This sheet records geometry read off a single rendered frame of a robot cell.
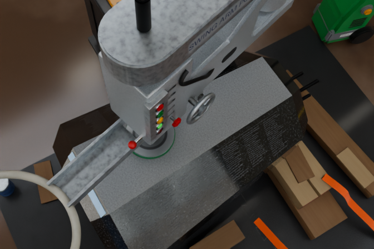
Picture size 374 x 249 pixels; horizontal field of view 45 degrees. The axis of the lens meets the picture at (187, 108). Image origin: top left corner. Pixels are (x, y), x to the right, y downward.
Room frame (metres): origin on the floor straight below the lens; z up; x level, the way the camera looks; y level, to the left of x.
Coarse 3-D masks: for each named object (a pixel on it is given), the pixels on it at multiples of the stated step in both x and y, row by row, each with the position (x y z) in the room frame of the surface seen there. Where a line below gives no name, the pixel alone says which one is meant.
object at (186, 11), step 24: (168, 0) 0.78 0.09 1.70; (192, 0) 0.79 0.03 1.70; (216, 0) 0.80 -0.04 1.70; (240, 0) 0.85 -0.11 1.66; (120, 24) 0.68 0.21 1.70; (168, 24) 0.70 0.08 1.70; (192, 24) 0.71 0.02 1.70; (216, 24) 0.76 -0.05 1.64; (120, 48) 0.61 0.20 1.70; (144, 48) 0.62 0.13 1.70; (168, 48) 0.63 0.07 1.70; (192, 48) 0.68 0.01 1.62; (120, 72) 0.56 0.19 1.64; (144, 72) 0.56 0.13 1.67; (168, 72) 0.61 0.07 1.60
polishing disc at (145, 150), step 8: (128, 128) 0.69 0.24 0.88; (136, 136) 0.66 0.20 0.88; (168, 136) 0.68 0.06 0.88; (144, 144) 0.63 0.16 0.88; (152, 144) 0.64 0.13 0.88; (160, 144) 0.64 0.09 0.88; (168, 144) 0.65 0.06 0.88; (136, 152) 0.59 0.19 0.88; (144, 152) 0.59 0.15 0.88; (152, 152) 0.60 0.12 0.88; (160, 152) 0.60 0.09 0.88
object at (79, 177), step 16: (112, 128) 0.60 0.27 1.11; (96, 144) 0.53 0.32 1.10; (112, 144) 0.55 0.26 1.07; (80, 160) 0.46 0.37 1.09; (96, 160) 0.48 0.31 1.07; (112, 160) 0.49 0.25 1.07; (64, 176) 0.40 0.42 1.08; (80, 176) 0.41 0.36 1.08; (96, 176) 0.42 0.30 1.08; (80, 192) 0.34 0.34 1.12
